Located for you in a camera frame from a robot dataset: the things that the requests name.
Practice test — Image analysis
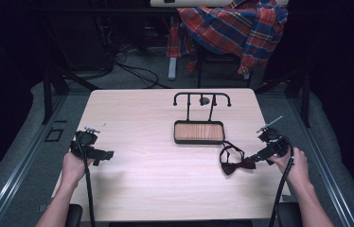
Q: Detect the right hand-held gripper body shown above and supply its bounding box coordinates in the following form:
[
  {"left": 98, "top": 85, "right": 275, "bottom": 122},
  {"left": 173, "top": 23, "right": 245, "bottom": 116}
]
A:
[{"left": 256, "top": 115, "right": 293, "bottom": 159}]

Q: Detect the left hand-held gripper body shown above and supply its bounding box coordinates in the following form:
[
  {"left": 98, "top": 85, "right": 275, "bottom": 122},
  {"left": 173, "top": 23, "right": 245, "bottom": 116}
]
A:
[{"left": 69, "top": 126, "right": 101, "bottom": 160}]

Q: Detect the dark red bow tie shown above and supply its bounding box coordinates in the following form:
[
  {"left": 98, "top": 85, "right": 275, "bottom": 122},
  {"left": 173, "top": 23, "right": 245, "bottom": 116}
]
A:
[{"left": 219, "top": 140, "right": 257, "bottom": 176}]

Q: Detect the person's right hand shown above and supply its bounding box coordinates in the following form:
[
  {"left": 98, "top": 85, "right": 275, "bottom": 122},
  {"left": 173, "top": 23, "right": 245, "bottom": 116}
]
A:
[{"left": 268, "top": 147, "right": 310, "bottom": 190}]

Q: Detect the person's left hand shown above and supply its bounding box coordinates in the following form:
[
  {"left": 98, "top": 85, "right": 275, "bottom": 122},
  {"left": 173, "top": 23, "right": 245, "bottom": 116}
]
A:
[{"left": 61, "top": 151, "right": 95, "bottom": 190}]

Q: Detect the black metal stand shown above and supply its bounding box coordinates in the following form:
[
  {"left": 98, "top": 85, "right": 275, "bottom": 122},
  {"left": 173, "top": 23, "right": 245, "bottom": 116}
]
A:
[
  {"left": 40, "top": 60, "right": 101, "bottom": 126},
  {"left": 254, "top": 61, "right": 312, "bottom": 129}
]

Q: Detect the black chair armrest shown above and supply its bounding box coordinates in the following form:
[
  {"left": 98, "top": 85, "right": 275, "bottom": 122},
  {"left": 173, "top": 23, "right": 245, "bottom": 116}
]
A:
[{"left": 65, "top": 203, "right": 84, "bottom": 227}]

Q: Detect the black rack with wooden tray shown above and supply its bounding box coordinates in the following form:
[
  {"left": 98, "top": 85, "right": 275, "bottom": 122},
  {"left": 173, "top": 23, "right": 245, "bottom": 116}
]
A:
[{"left": 172, "top": 91, "right": 233, "bottom": 146}]

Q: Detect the white table with leg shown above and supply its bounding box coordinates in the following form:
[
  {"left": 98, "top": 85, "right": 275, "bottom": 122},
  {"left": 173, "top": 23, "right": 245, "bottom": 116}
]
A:
[{"left": 150, "top": 0, "right": 290, "bottom": 81}]

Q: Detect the red blue plaid cloth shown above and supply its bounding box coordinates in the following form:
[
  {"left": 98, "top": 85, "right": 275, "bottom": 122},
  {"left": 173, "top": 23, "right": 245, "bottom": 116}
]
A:
[{"left": 166, "top": 0, "right": 290, "bottom": 76}]

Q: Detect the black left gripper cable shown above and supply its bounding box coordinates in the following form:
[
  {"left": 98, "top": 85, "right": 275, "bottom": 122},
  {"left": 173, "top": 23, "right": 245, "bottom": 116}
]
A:
[{"left": 74, "top": 133, "right": 97, "bottom": 227}]

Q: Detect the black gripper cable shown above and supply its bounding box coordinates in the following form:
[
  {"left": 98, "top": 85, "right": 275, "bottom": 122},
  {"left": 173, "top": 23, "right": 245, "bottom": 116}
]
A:
[
  {"left": 268, "top": 134, "right": 295, "bottom": 227},
  {"left": 74, "top": 133, "right": 97, "bottom": 227}
]

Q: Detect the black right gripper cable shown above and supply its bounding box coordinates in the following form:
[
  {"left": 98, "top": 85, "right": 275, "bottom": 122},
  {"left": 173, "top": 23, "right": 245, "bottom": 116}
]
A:
[{"left": 268, "top": 134, "right": 295, "bottom": 227}]

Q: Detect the black floor socket frame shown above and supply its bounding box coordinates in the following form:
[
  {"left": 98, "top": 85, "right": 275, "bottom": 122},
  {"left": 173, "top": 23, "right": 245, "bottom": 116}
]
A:
[{"left": 44, "top": 119, "right": 68, "bottom": 144}]

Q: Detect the bundle of black floor cables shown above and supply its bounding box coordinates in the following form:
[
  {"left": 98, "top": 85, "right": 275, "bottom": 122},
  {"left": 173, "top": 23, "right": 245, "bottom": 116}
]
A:
[{"left": 94, "top": 15, "right": 171, "bottom": 90}]

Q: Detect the black chair frame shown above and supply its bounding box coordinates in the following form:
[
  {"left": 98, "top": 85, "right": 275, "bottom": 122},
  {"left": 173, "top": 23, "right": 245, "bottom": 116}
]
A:
[{"left": 196, "top": 46, "right": 253, "bottom": 90}]

